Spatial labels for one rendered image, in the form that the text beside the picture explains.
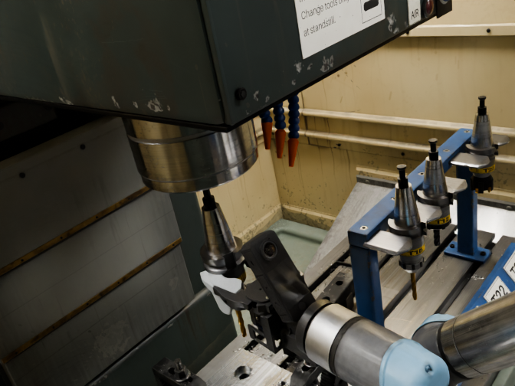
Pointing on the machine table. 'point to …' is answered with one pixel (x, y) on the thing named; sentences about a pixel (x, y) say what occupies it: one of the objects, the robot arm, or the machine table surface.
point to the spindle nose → (189, 155)
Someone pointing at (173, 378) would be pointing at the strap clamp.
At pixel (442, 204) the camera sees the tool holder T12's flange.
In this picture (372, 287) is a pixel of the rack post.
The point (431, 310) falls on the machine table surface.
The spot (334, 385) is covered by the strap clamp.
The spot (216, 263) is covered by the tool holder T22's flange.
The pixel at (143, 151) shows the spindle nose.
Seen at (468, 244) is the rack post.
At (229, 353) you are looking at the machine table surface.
